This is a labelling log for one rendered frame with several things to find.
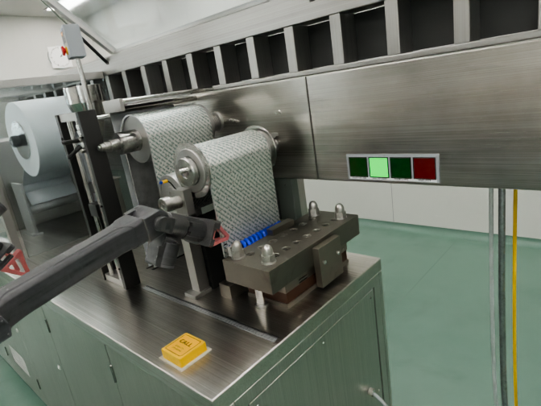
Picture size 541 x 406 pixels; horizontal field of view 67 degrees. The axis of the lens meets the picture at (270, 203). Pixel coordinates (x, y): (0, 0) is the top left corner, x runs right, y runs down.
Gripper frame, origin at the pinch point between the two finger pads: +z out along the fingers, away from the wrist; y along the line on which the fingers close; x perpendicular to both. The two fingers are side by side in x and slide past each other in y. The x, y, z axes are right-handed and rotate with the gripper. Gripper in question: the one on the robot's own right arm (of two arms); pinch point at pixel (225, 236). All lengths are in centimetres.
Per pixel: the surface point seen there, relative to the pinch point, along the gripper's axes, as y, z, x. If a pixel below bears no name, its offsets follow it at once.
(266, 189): 0.3, 11.5, 15.8
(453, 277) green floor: -8, 221, 6
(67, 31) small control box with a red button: -58, -32, 53
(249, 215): 0.3, 6.8, 7.2
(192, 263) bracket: -8.1, -2.3, -8.8
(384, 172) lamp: 31.5, 20.7, 24.3
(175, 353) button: 10.9, -16.8, -26.2
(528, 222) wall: 22, 272, 57
